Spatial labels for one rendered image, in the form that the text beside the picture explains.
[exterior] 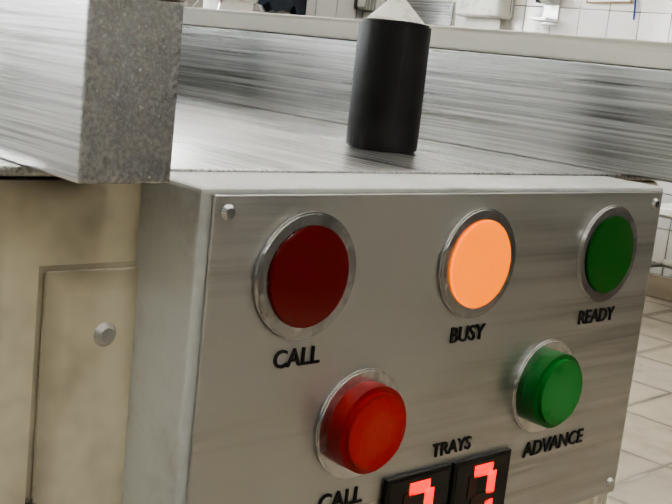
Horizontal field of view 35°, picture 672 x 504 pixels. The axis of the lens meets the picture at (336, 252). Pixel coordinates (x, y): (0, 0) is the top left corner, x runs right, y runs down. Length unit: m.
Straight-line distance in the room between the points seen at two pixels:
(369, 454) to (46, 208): 0.13
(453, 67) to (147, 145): 0.31
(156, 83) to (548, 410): 0.21
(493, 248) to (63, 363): 0.16
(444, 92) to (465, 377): 0.22
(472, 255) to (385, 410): 0.06
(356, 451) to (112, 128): 0.14
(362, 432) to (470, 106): 0.25
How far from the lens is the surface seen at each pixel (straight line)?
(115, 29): 0.28
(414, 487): 0.39
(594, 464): 0.48
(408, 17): 0.47
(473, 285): 0.38
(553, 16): 5.14
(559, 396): 0.43
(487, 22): 5.28
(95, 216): 0.32
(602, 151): 0.51
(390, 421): 0.36
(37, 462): 0.33
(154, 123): 0.29
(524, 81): 0.54
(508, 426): 0.43
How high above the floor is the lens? 0.88
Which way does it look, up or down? 10 degrees down
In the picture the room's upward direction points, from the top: 6 degrees clockwise
